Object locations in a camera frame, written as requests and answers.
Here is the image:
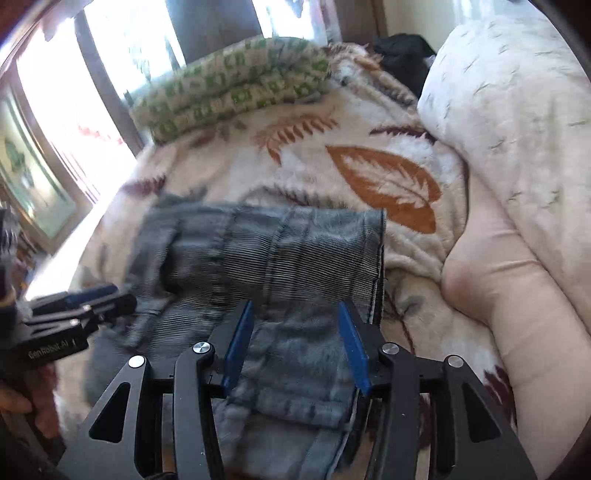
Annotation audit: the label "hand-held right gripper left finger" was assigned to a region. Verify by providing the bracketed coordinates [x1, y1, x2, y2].
[58, 300, 256, 480]

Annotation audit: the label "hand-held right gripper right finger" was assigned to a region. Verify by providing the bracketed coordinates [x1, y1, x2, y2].
[337, 301, 539, 480]

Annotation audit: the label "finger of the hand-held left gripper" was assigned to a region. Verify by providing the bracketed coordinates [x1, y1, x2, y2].
[30, 285, 118, 317]
[69, 294, 138, 334]

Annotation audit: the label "grey denim pants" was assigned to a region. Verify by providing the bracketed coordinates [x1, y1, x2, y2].
[85, 194, 387, 480]

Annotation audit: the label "person's left hand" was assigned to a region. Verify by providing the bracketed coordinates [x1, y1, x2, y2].
[0, 369, 58, 435]

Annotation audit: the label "beige pillow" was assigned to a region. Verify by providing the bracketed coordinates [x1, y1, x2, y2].
[441, 175, 591, 476]

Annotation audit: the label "leaf print fleece blanket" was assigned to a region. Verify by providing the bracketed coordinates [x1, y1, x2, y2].
[69, 41, 518, 480]

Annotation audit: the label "green checkered folded blanket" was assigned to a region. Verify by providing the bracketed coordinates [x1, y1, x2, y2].
[131, 36, 331, 145]

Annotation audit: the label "black cloth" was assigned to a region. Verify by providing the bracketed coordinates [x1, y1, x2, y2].
[372, 33, 437, 100]

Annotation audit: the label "white twig print pillow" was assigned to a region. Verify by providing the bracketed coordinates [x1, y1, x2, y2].
[417, 14, 591, 324]

